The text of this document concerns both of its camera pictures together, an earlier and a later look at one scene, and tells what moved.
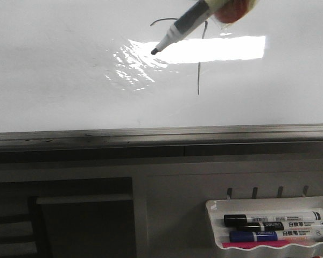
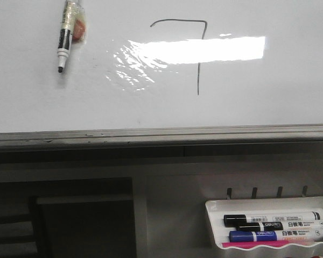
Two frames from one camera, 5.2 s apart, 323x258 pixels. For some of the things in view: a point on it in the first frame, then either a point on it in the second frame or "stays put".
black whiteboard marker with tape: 224,12 to 72,30
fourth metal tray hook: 305,190 stays put
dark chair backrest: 79,218 stays put
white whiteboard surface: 85,64 stays put
